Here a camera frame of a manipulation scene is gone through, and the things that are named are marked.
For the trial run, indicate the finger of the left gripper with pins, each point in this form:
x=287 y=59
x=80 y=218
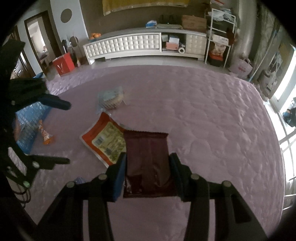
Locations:
x=54 y=102
x=45 y=162

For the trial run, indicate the silver standing air conditioner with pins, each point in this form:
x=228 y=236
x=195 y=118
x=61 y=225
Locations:
x=246 y=14

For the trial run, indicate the clear grey biscuit bag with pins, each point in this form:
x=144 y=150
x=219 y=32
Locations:
x=110 y=99

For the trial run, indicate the white tufted tv cabinet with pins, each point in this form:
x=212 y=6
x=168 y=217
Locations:
x=146 y=42

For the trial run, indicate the small blue wafer packet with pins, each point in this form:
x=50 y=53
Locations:
x=79 y=180

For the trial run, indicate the pink quilted tablecloth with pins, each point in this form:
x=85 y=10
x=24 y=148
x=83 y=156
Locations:
x=217 y=125

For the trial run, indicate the dark maroon snack packet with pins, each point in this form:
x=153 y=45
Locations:
x=147 y=172

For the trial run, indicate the blue tissue box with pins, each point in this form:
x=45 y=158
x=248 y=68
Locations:
x=151 y=24

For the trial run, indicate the round wall decoration lower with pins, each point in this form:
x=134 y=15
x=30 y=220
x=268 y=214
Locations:
x=66 y=15

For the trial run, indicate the oranges on plate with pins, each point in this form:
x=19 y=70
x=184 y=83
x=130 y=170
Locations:
x=94 y=36

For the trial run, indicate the blue plastic basket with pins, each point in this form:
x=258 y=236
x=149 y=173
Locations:
x=28 y=119

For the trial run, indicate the white metal shelf rack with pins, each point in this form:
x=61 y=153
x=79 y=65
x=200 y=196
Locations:
x=221 y=27

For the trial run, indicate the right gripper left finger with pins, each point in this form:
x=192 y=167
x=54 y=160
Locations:
x=63 y=220

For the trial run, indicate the white pink shopping bag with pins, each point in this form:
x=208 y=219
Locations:
x=241 y=67

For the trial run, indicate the white roll in cabinet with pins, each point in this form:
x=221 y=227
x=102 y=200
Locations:
x=181 y=50

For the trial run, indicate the orange long snack bar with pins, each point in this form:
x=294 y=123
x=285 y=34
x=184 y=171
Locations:
x=47 y=138

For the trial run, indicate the red white large snack pack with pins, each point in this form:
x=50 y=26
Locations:
x=105 y=140

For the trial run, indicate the brown cardboard box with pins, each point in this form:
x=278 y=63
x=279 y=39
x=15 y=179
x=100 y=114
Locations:
x=194 y=23

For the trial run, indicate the yellow cloth tv cover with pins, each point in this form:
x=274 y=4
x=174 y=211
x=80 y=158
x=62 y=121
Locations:
x=111 y=6

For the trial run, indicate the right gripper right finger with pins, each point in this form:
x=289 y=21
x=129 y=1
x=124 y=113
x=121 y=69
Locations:
x=234 y=220

